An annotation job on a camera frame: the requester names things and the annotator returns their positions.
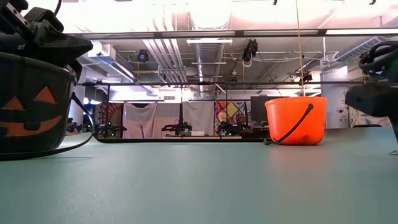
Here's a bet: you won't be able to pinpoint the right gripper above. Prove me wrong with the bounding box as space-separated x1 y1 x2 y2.
344 81 398 147

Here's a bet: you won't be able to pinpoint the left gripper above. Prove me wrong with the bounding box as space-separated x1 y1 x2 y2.
0 6 94 67

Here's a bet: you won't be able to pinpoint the leaf patterned cloth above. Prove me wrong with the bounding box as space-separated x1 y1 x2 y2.
349 105 393 128

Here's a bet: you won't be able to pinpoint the black jack-o-lantern bucket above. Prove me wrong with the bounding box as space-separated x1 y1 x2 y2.
0 51 96 162

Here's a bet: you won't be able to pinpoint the white pillar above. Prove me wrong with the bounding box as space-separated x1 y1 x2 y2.
321 65 349 129

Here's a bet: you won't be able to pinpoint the spiral patterned cloth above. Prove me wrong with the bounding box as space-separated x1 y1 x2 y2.
96 102 124 125

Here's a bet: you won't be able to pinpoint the round black hanging reel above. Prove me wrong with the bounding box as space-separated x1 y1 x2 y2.
136 49 150 63

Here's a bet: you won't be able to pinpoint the black rig crossbar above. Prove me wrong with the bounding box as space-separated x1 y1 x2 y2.
65 29 398 40

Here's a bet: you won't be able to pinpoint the white hanging cloth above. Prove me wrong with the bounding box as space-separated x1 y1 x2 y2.
182 101 216 127
123 101 158 139

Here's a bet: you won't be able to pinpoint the orange pumpkin bucket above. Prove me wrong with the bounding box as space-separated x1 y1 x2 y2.
263 96 328 146

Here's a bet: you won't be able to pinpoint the black background robot station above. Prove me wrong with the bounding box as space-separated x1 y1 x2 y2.
160 120 193 138

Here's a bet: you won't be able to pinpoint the black computer monitor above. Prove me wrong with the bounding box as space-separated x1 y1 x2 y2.
250 95 290 124

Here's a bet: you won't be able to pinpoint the white ceiling light fixture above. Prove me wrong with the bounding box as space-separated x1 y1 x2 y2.
186 38 233 45

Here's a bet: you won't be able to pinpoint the colourful patchwork quilt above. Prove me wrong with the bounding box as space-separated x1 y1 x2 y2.
215 100 247 125

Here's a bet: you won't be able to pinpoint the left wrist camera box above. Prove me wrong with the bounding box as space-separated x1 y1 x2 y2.
24 7 65 35

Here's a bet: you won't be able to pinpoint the silver spiral duct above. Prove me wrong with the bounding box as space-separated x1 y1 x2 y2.
334 35 398 63

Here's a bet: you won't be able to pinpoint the yellow hanging rope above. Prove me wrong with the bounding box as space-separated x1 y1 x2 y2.
294 0 305 98

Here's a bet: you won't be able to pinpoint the black aluminium table frame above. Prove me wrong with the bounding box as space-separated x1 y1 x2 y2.
95 137 269 143

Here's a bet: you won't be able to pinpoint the black background frame bar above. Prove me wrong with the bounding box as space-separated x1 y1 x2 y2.
79 80 364 87

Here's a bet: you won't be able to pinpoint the silver ventilation duct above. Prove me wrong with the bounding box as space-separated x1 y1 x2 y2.
193 42 225 94

